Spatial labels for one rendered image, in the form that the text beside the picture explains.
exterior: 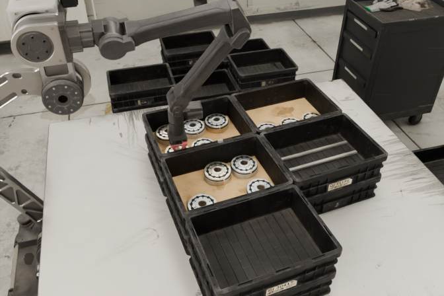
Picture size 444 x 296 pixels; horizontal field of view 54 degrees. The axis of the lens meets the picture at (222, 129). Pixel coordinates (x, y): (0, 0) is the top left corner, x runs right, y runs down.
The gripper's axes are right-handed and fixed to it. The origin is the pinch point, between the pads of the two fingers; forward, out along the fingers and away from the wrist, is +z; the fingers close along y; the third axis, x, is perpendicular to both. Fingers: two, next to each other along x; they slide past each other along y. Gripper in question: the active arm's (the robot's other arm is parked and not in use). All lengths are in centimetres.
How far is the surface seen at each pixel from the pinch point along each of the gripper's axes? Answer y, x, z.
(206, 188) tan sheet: -19.8, -7.0, 3.9
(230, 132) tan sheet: 10.5, -24.8, 4.0
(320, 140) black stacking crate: -4, -60, 4
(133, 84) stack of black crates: 117, 10, 40
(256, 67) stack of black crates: 119, -74, 39
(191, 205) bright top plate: -29.2, 0.6, 1.0
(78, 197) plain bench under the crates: 0.6, 41.0, 17.7
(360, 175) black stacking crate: -30, -64, 1
